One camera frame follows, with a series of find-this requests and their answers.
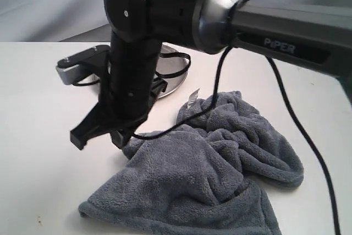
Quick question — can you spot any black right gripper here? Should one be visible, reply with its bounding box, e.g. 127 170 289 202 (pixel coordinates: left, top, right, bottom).
70 34 162 150

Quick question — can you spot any grey-blue fluffy towel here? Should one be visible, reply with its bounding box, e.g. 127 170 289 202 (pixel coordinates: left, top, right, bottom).
79 91 304 234

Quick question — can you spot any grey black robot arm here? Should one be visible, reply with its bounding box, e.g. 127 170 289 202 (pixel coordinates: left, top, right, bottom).
70 0 351 149

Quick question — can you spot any round stainless steel plate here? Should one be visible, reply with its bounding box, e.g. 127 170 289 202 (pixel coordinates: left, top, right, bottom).
82 43 191 99

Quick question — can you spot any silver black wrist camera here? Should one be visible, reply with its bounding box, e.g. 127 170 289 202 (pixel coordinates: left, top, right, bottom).
56 45 110 85

